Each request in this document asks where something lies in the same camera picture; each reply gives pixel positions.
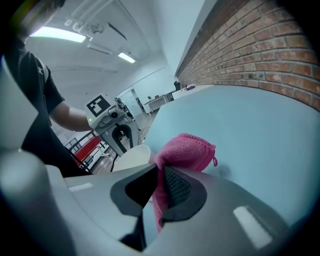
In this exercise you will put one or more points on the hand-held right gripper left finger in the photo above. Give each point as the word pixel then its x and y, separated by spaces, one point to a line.
pixel 100 200

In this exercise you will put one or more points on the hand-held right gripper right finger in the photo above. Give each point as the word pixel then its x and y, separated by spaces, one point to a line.
pixel 220 200

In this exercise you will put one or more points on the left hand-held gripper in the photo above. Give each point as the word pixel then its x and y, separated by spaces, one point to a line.
pixel 100 110

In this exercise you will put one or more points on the white mug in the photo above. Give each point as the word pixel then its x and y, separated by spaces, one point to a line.
pixel 133 158

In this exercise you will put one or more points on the pink cloth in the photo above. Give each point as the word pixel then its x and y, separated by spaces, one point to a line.
pixel 186 152

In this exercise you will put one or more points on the person's left forearm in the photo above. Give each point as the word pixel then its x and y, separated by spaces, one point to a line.
pixel 71 117

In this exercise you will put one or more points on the red bench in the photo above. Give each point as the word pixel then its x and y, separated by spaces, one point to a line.
pixel 87 150

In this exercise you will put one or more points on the white background table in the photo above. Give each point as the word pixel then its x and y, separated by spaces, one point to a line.
pixel 157 102

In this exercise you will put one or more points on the black office chair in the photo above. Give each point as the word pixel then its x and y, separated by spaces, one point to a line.
pixel 176 85

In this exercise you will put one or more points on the small ceiling light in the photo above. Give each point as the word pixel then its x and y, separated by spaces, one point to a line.
pixel 126 57

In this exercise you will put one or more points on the ceiling air conditioner unit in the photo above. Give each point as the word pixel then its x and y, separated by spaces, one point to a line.
pixel 99 47

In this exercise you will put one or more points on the person's black shirt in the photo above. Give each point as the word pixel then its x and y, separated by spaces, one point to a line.
pixel 32 100

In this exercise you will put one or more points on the long ceiling light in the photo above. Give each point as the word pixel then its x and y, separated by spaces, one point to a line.
pixel 58 34

